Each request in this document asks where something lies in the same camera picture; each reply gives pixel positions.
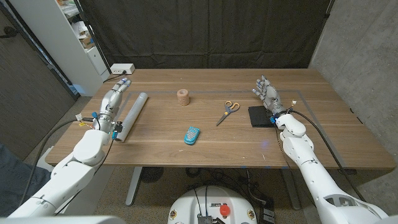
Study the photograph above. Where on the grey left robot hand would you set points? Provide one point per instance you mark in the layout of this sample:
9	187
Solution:
109	109

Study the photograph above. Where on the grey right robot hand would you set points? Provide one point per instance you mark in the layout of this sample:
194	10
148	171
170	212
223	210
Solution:
271	96

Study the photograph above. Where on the clear plastic wrap roll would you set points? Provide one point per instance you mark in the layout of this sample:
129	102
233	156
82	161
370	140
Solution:
132	116

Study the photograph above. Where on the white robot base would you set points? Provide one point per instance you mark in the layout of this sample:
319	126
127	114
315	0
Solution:
186	208

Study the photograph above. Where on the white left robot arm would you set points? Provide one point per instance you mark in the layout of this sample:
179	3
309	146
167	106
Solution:
68	177

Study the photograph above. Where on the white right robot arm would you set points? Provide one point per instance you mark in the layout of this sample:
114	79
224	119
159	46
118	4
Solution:
311	174

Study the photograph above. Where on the black square block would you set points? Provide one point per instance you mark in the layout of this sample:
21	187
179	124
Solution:
258	117

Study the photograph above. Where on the white power strip box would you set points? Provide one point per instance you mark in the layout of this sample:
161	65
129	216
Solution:
122	68

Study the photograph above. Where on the cardboard box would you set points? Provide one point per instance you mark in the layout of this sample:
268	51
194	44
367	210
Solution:
87	41

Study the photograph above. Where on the black round floor fan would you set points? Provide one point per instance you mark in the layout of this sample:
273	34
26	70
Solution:
151	174

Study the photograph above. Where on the black backdrop stand pole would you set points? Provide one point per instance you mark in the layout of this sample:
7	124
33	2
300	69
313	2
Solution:
90	31

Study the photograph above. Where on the white shelf cabinet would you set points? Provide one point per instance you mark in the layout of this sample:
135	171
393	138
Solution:
56	40

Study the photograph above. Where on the black backdrop curtain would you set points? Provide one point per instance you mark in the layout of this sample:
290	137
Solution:
202	31

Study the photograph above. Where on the black floor power strip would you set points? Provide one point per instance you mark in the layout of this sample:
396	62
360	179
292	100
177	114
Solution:
267	215

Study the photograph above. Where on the person's leg in jeans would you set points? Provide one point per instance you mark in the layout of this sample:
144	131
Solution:
15	183

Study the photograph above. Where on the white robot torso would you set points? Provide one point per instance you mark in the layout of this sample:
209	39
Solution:
62	220

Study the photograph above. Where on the red emergency stop button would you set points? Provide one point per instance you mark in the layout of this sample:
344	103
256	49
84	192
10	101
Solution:
225	210

